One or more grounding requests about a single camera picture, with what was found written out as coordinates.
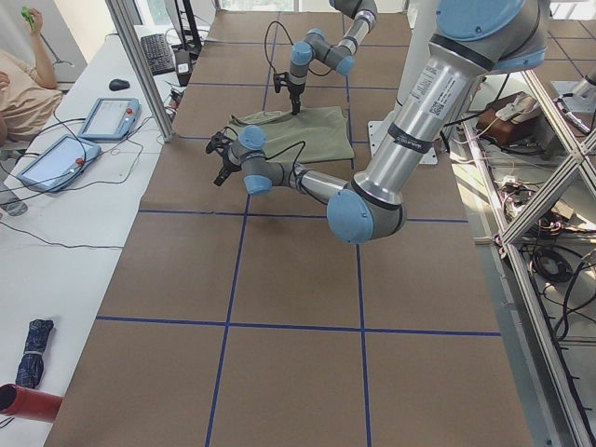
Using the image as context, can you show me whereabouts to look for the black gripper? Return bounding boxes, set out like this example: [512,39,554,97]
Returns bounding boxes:
[213,151,241,186]
[287,80,305,115]

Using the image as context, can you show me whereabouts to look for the olive green long-sleeve shirt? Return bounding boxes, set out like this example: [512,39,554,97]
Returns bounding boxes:
[224,106,354,163]

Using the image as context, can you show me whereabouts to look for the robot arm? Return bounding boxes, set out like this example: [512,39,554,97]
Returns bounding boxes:
[207,1,549,244]
[276,0,378,115]

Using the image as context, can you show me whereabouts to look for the seated person beige clothes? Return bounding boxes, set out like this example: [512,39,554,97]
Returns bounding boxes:
[1,7,62,144]

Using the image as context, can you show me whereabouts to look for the far blue teach pendant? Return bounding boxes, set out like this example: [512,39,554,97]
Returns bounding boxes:
[77,98,141,142]

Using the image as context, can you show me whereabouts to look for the blue teach pendant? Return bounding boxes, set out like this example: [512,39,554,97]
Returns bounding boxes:
[17,135,101,193]
[77,98,141,142]

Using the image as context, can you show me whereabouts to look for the black computer mouse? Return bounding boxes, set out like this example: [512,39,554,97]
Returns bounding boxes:
[108,78,130,91]

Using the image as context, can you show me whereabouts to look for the black keyboard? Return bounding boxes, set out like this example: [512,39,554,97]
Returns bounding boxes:
[140,34,175,75]

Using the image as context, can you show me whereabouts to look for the near blue teach pendant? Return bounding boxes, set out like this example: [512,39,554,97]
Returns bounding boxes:
[17,135,101,193]

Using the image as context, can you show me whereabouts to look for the brown box with adapter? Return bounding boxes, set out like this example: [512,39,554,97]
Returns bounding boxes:
[475,92,542,145]

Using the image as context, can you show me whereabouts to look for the dark blue folded umbrella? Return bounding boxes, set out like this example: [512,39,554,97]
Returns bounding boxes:
[15,319,54,389]

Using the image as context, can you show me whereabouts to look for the red cylinder bottle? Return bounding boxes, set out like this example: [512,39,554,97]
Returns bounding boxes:
[1,384,62,423]

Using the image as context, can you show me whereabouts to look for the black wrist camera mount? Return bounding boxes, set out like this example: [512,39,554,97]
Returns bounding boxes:
[273,72,289,93]
[206,130,236,156]

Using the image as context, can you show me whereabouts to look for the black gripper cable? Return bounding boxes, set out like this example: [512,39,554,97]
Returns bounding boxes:
[263,140,308,181]

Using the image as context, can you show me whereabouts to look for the aluminium frame post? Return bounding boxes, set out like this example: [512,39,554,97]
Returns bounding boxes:
[105,0,174,142]

